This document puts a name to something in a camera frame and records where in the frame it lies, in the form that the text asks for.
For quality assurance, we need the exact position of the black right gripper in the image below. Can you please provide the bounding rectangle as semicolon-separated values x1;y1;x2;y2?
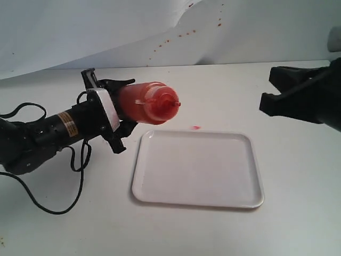
259;58;340;131

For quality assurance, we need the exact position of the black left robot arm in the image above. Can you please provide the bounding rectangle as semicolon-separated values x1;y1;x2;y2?
1;79;137;176

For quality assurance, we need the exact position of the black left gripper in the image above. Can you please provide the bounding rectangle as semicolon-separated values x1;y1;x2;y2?
82;78;137;154

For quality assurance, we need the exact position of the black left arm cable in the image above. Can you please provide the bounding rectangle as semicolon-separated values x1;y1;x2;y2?
0;102;94;214

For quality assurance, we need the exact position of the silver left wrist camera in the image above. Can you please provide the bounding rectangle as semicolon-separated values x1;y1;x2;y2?
81;68;120;133

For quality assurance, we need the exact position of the red ketchup squeeze bottle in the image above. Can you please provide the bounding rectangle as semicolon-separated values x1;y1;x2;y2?
118;82;181;125

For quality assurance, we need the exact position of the white rectangular tray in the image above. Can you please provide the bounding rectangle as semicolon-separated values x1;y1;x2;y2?
132;130;264;209

